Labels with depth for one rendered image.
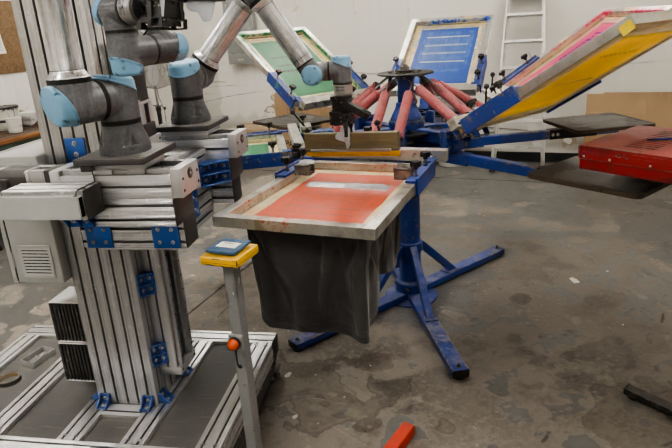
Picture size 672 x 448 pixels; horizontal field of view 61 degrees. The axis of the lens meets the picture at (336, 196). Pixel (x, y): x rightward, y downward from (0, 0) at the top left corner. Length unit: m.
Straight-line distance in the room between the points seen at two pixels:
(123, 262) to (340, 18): 4.98
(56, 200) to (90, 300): 0.61
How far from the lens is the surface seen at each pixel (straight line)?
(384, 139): 2.26
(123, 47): 1.50
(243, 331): 1.87
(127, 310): 2.25
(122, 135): 1.79
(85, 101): 1.72
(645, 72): 6.32
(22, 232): 2.28
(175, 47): 1.59
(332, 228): 1.78
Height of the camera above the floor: 1.60
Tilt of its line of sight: 17 degrees down
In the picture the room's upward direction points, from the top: 4 degrees counter-clockwise
